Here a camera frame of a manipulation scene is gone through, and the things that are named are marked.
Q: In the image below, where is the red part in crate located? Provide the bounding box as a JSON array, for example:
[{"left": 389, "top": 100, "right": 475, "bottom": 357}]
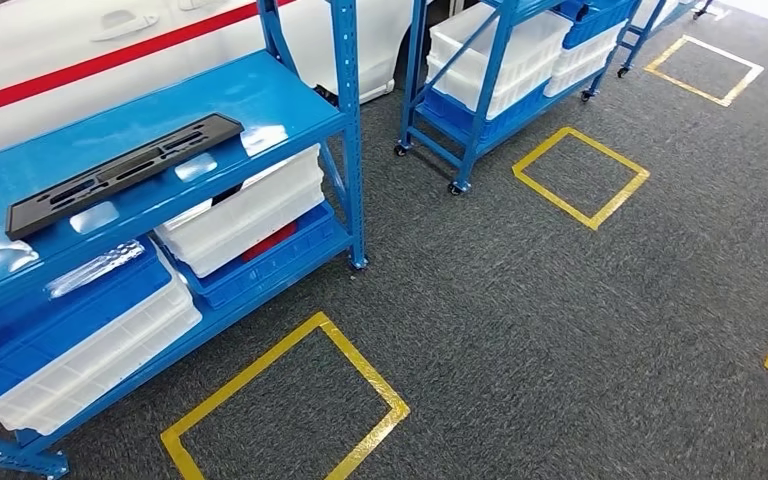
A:
[{"left": 241, "top": 221, "right": 298, "bottom": 264}]

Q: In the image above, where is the black plastic plate part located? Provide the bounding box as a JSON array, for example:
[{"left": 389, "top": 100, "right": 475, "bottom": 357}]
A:
[{"left": 4, "top": 112, "right": 246, "bottom": 242}]

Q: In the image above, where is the blue wheeled shelf rack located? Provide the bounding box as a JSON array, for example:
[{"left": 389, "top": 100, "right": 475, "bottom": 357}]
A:
[
  {"left": 615, "top": 0, "right": 698, "bottom": 79},
  {"left": 393, "top": 0, "right": 644, "bottom": 197}
]

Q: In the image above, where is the white car with red stripe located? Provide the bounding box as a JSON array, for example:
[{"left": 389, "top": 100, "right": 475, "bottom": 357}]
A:
[{"left": 0, "top": 0, "right": 465, "bottom": 167}]

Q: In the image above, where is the blue metal shelf rack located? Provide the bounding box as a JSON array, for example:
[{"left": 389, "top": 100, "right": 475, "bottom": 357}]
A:
[{"left": 0, "top": 0, "right": 371, "bottom": 480}]

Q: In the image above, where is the white plastic crate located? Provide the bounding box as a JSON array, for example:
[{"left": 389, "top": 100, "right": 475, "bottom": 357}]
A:
[
  {"left": 542, "top": 19, "right": 628, "bottom": 99},
  {"left": 0, "top": 250, "right": 204, "bottom": 438},
  {"left": 425, "top": 3, "right": 574, "bottom": 121},
  {"left": 153, "top": 144, "right": 328, "bottom": 280}
]

